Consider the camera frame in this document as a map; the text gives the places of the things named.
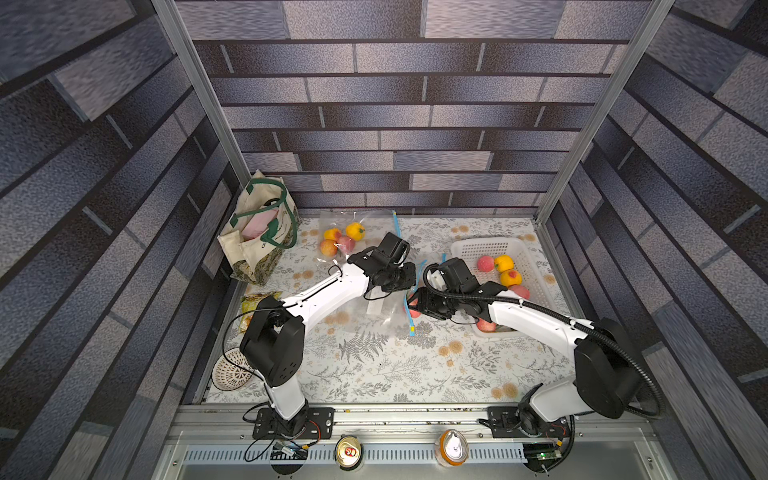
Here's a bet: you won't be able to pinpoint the white round strainer bowl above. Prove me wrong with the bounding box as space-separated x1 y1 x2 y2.
212 348 254 391

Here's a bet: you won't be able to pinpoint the yellow snack packet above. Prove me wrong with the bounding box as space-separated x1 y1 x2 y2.
238 291 282 334

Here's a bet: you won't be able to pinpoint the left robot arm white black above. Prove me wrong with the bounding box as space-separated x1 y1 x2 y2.
239 233 416 421

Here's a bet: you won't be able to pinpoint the yellow peach green leaf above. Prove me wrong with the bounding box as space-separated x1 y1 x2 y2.
345 222 366 242

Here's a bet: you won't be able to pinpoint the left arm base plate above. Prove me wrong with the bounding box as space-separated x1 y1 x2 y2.
252 406 336 441

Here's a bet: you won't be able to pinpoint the yellow wrinkled peach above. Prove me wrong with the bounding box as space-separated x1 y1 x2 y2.
319 239 338 258

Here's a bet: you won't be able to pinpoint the yellow peach top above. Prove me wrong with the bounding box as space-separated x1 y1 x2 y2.
494 255 515 273

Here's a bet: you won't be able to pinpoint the canvas tote bag green handles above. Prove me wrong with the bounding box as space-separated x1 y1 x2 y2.
218 172 299 285

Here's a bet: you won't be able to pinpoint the yellow peach red blush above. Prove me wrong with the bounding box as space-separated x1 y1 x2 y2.
499 270 522 288

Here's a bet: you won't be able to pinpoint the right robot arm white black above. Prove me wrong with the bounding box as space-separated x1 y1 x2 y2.
417 258 664 424

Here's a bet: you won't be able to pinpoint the pink peach with leaf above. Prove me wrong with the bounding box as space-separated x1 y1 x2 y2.
336 235 356 255

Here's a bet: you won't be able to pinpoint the clear zip-top bag blue zipper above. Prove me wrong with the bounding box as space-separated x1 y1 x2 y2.
318 209 409 292

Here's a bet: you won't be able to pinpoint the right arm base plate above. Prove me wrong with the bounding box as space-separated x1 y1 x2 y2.
486 405 572 440

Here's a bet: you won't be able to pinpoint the large pink peach right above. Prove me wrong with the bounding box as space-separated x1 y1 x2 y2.
508 285 531 300

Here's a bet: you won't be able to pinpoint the orange clear bottle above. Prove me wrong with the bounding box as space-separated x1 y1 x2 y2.
434 429 469 468

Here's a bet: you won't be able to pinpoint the white plastic mesh basket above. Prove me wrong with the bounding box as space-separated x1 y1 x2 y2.
450 237 555 308

